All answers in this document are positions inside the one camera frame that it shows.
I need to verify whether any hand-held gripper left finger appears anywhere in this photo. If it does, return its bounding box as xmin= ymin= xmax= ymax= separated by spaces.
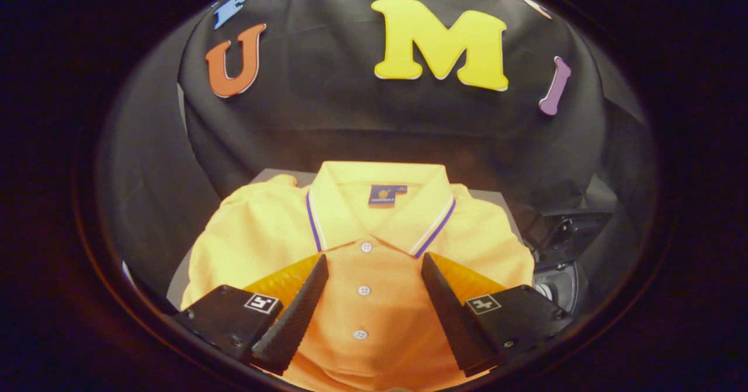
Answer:
xmin=172 ymin=253 xmax=330 ymax=376

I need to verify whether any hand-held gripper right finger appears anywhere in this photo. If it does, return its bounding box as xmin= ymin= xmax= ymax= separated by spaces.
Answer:
xmin=421 ymin=252 xmax=576 ymax=378

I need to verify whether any yellow polo shirt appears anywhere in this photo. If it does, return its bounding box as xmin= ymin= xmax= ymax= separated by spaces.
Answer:
xmin=180 ymin=161 xmax=535 ymax=392

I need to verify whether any dark washing machine lid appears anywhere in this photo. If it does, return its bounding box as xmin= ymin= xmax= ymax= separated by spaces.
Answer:
xmin=535 ymin=210 xmax=614 ymax=264

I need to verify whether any grey cabinet with dark top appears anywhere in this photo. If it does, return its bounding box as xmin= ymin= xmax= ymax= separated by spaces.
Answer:
xmin=167 ymin=168 xmax=527 ymax=311

